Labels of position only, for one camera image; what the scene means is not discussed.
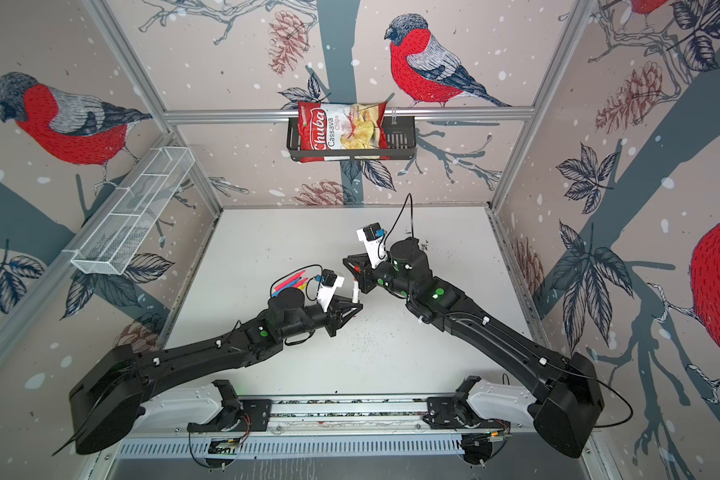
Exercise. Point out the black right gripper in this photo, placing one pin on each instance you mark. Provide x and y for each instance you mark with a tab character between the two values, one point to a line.
365	272

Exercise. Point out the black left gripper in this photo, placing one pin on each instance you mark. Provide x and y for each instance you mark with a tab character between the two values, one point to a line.
335	317

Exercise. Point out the white red whiteboard marker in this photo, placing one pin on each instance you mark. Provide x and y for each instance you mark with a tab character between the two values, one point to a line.
355	292

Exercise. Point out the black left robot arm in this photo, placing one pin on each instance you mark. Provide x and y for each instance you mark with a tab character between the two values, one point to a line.
107	401

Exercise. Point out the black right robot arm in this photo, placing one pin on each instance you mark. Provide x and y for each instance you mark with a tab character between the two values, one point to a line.
539	370

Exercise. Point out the blue highlighter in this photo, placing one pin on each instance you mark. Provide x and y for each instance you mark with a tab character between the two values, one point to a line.
297	282

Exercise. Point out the upper pink highlighter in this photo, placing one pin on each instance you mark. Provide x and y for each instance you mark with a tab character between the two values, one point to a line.
289	280

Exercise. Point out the red cassava chips bag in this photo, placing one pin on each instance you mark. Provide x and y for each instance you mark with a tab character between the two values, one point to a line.
327	127

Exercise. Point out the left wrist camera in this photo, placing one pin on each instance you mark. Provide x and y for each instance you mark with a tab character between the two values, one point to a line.
329	282

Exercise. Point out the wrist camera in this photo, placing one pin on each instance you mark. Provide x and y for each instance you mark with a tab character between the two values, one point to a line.
329	282
373	238

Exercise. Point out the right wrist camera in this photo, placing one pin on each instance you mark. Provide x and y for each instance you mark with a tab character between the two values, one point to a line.
373	238

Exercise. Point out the aluminium mounting rail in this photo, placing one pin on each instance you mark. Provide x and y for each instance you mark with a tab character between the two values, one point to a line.
348	414

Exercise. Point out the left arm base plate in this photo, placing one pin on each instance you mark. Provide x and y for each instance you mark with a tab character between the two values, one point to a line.
251	415

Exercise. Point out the black wall basket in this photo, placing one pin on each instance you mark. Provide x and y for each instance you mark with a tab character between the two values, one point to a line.
400	136

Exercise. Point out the white perforated cable duct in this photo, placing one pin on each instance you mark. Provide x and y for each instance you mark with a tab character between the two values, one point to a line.
260	448

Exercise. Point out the white wire mesh shelf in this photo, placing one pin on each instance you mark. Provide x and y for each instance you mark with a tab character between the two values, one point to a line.
115	239

